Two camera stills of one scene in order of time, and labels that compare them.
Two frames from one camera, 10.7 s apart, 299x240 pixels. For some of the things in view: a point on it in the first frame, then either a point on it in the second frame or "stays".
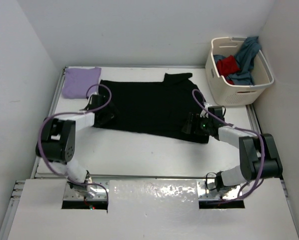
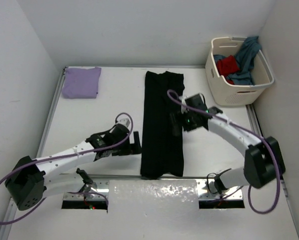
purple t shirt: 77,81 stays
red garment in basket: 227,65 stays
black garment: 159,109 → 161,151
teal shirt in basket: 245,58 stays
